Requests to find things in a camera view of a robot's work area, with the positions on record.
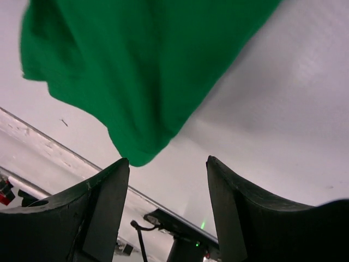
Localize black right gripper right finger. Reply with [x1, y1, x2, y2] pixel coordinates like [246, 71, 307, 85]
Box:
[206, 156, 348, 261]

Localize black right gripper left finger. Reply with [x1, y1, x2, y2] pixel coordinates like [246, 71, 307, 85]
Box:
[1, 158, 130, 261]

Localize green t shirt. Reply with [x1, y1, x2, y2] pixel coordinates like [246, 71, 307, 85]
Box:
[20, 1, 279, 166]

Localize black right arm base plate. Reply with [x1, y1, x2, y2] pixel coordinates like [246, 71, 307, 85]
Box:
[130, 209, 221, 262]

